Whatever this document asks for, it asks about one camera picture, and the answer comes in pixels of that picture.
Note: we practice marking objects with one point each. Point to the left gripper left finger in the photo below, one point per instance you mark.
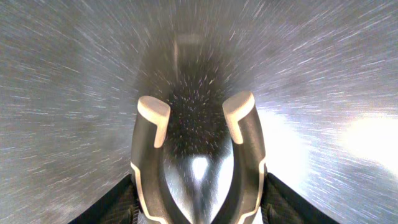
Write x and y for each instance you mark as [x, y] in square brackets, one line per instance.
[118, 205]

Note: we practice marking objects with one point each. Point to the black and white pliers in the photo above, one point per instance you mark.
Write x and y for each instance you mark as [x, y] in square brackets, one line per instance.
[146, 155]

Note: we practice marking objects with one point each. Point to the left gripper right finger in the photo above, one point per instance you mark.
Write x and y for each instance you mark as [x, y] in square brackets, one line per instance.
[286, 208]

